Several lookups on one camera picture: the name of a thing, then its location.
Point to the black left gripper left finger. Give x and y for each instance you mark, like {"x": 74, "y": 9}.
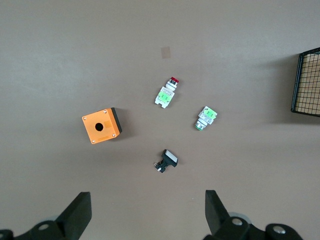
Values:
{"x": 73, "y": 220}

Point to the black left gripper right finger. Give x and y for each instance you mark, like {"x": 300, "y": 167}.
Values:
{"x": 217, "y": 220}

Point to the brown tape patch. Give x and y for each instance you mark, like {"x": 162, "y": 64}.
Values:
{"x": 165, "y": 52}

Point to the orange button enclosure box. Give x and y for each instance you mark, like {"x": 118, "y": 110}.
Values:
{"x": 107, "y": 122}

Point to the green push button switch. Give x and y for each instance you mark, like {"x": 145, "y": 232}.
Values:
{"x": 207, "y": 117}

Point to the red push button switch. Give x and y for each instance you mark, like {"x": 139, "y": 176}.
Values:
{"x": 165, "y": 96}

